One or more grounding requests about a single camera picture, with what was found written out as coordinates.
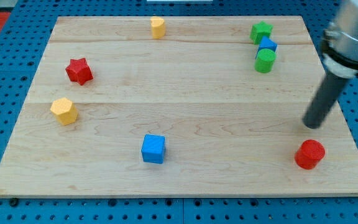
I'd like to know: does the red cylinder block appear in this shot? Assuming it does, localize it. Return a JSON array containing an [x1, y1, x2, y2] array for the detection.
[[294, 139, 326, 170]]

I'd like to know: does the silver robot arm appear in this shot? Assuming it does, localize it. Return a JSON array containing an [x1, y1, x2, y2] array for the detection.
[[322, 0, 358, 79]]

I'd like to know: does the blue cube block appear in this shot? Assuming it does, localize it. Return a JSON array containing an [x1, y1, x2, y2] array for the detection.
[[141, 134, 165, 164]]

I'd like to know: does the wooden board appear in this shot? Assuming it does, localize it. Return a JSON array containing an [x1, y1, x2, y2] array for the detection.
[[0, 16, 358, 198]]

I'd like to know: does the yellow heart block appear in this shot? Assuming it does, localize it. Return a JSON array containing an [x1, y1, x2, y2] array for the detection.
[[150, 16, 166, 39]]

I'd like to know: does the green cylinder block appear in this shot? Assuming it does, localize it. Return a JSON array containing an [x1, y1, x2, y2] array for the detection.
[[254, 49, 276, 73]]

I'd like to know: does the red star block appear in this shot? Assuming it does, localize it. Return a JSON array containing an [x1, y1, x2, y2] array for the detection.
[[65, 58, 93, 85]]

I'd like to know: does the blue triangle block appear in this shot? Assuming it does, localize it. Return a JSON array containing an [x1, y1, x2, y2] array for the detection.
[[256, 36, 278, 54]]

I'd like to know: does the green star block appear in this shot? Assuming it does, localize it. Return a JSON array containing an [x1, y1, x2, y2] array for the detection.
[[250, 21, 273, 45]]

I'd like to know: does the yellow hexagon block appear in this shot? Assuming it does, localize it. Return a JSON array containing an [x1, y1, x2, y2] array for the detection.
[[50, 98, 78, 126]]

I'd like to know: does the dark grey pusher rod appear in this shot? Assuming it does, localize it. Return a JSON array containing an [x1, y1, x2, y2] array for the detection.
[[302, 72, 349, 129]]

